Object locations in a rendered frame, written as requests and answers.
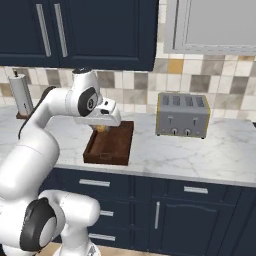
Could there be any yellow dessert item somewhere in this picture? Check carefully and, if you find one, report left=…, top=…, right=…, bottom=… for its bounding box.
left=92, top=124, right=110, bottom=133

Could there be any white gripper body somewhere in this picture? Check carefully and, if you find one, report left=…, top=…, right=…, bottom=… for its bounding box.
left=73, top=109, right=122, bottom=128

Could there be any silver vertical door handle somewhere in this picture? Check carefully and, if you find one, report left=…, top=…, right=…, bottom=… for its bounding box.
left=154, top=200, right=161, bottom=231

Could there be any brown wooden tray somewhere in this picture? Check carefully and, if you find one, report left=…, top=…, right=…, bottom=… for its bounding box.
left=82, top=120, right=135, bottom=167

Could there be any white paper towel holder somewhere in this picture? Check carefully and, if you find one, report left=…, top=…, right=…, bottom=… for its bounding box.
left=7, top=73, right=35, bottom=120

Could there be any dark blue plain cupboard panel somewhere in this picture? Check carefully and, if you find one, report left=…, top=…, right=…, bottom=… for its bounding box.
left=231, top=187, right=256, bottom=256

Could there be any grey window frame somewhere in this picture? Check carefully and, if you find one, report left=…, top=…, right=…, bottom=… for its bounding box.
left=163, top=0, right=256, bottom=56

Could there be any dark blue short drawer front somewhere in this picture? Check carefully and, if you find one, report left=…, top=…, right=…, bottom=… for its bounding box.
left=166, top=179, right=243, bottom=205

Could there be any dark blue base cupboard door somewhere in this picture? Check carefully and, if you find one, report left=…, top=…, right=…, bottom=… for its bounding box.
left=150, top=197, right=236, bottom=256

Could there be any silver short drawer handle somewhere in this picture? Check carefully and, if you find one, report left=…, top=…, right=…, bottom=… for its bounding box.
left=99, top=209, right=115, bottom=218
left=183, top=185, right=209, bottom=195

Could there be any grey four-slot toaster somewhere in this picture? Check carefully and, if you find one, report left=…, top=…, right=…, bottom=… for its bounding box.
left=155, top=92, right=212, bottom=140

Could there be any dark blue middle drawer front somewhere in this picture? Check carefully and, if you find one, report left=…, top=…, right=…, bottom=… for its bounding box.
left=94, top=197, right=135, bottom=230

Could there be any silver cupboard door handle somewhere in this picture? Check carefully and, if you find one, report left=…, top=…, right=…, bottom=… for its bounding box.
left=35, top=3, right=53, bottom=58
left=53, top=3, right=69, bottom=59

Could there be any silver long drawer handle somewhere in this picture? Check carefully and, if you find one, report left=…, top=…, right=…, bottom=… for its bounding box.
left=87, top=232, right=117, bottom=242
left=78, top=178, right=111, bottom=188

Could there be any dark blue wide cupboard door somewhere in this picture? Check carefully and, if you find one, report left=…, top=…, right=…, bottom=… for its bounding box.
left=49, top=0, right=160, bottom=72

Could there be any dark blue wide drawer front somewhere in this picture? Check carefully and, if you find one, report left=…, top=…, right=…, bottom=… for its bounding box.
left=53, top=168, right=135, bottom=200

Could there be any dark blue low drawer front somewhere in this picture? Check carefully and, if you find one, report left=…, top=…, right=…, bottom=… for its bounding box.
left=87, top=226, right=135, bottom=252

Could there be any dark blue narrow cupboard door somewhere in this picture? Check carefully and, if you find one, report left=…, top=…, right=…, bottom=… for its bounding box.
left=0, top=0, right=61, bottom=68

